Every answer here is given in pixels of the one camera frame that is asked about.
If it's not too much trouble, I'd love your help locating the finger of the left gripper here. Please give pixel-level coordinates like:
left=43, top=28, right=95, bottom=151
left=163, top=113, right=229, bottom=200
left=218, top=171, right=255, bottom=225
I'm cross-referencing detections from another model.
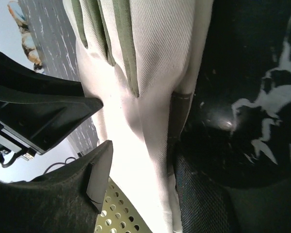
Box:
left=0, top=52, right=103, bottom=154

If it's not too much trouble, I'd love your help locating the beige plastic storage basket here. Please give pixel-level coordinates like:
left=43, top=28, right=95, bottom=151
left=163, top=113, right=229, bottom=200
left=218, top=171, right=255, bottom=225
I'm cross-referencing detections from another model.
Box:
left=95, top=178, right=152, bottom=233

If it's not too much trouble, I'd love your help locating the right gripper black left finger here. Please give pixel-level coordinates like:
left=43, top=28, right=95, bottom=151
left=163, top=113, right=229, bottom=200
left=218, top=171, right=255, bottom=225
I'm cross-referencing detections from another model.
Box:
left=0, top=140, right=113, bottom=233

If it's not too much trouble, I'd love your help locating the grey cuffed glove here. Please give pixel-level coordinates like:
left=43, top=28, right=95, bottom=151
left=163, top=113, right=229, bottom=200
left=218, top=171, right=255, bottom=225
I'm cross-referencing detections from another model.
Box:
left=63, top=0, right=213, bottom=233

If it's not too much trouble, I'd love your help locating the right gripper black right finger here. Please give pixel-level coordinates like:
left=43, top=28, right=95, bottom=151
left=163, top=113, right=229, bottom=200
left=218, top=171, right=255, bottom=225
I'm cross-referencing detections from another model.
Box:
left=174, top=155, right=291, bottom=233

